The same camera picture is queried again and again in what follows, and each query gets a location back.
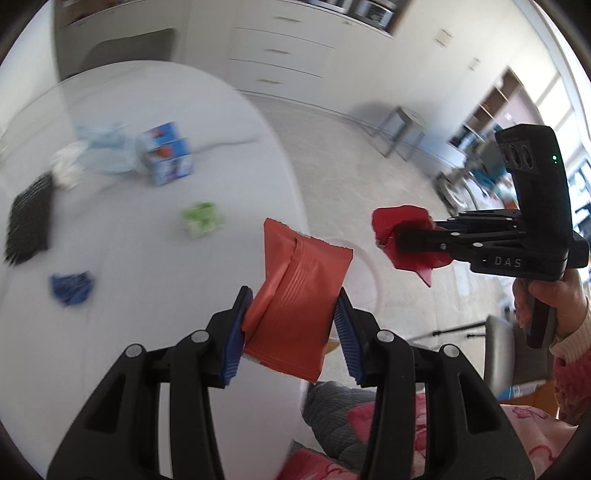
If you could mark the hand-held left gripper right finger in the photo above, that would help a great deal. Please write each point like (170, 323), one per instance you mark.
(348, 341)

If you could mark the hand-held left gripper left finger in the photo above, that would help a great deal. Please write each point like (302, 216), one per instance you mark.
(235, 337)

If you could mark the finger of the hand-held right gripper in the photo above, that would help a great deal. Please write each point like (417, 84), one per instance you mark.
(485, 221)
(429, 242)

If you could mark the red wrapper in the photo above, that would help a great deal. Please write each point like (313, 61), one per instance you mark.
(392, 221)

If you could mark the orange-red packet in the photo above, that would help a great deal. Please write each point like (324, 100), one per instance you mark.
(295, 295)

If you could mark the green paper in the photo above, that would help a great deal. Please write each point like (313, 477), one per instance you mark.
(201, 219)

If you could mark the blue wrapper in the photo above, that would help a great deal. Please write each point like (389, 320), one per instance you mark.
(71, 286)

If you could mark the blue carton pack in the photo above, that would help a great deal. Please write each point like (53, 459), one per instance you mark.
(166, 154)

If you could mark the blue face mask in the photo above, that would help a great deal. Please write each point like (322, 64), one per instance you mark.
(104, 147)

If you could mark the white tissue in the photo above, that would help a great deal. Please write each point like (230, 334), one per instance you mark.
(69, 166)

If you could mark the person's right forearm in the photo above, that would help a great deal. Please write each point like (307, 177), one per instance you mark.
(575, 383)

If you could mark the person's right hand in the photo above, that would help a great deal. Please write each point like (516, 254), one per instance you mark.
(572, 300)

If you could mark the person's dark quilted clothing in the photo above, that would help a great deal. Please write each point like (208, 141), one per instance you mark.
(337, 415)

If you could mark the thin black rod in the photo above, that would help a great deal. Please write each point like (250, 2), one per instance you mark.
(443, 330)

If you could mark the metal leg stool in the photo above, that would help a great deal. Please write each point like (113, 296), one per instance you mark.
(401, 129)

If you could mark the grey plastic chair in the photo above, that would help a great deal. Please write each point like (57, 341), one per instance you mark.
(508, 350)

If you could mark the person's pink floral clothing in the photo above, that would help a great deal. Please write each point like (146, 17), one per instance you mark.
(540, 429)

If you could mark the white countertop appliance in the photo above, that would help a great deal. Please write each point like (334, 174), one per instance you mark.
(374, 11)

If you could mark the grey drawer cabinet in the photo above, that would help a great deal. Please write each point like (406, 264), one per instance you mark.
(281, 55)

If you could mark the grey upholstered chair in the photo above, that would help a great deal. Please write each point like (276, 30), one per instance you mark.
(124, 48)

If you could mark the open wooden wall shelf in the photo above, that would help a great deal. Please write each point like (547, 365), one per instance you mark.
(489, 115)

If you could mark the white wall switch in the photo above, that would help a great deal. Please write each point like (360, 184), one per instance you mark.
(474, 63)
(444, 37)

